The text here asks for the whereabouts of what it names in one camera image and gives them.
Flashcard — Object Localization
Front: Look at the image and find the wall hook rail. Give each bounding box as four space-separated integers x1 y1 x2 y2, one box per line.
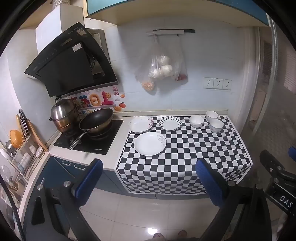
146 29 196 37

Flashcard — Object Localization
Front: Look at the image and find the white bowl dark rim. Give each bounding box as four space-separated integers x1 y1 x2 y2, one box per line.
206 111 219 122
189 115 204 128

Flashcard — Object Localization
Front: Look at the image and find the large floral white plate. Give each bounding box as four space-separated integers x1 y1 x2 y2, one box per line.
134 132 167 156

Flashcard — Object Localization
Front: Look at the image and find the steel pot with lid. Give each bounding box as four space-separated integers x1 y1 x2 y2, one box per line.
49 97 80 133

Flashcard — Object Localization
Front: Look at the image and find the white bowl heart print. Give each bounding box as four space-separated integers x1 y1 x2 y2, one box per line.
209 119 224 133

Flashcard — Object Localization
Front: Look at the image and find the orange plastic bowl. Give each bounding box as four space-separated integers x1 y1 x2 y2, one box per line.
10 129 24 149

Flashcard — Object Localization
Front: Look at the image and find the stack of white rack bowls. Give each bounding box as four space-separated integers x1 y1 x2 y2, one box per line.
18 145 37 172

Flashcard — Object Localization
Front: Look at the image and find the white hood chimney cover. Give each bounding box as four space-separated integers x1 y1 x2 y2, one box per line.
35 5 85 56

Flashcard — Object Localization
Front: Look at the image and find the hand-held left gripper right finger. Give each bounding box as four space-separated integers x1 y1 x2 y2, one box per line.
195 159 270 241

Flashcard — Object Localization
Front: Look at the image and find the striped rim plate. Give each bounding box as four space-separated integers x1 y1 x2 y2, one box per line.
159 116 182 132

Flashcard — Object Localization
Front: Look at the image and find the blue base cabinet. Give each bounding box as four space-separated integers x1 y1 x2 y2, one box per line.
23 156 210 241

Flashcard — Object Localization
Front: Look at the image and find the black white checkered mat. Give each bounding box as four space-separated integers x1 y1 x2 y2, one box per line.
116 115 253 194

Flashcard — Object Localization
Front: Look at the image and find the clear bag of red food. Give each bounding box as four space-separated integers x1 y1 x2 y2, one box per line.
174 38 188 83

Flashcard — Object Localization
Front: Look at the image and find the small floral white plate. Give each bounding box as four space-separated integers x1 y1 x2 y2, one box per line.
128 116 154 133

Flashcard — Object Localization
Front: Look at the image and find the colourful wall sticker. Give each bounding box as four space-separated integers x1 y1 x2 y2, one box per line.
69 87 127 114

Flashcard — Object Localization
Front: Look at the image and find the metal dish rack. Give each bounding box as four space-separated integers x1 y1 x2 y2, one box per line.
0 133 45 183

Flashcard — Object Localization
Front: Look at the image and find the black glass gas stove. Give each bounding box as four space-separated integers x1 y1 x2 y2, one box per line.
53 119 124 155

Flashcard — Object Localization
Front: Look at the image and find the black range hood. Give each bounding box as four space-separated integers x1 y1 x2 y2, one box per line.
24 22 119 98

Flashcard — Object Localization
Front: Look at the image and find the clear bag of orange food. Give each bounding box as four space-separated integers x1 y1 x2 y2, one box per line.
135 66 155 91

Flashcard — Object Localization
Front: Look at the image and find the blue wall cabinet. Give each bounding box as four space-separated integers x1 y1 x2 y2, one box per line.
84 0 271 26

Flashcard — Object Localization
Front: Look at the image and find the black wok with handle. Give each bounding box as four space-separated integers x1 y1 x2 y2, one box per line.
69 108 114 151

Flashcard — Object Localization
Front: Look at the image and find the clear bag of white garlic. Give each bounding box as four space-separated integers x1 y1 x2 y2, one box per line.
148 37 183 79

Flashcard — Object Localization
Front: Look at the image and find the wooden cutting board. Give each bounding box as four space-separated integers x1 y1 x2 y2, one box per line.
26 118 49 153

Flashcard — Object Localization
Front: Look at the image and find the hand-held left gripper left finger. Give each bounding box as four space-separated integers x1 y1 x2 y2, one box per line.
23 159 104 241

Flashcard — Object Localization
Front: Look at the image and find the glass sliding door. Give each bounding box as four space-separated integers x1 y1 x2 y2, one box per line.
240 14 296 186

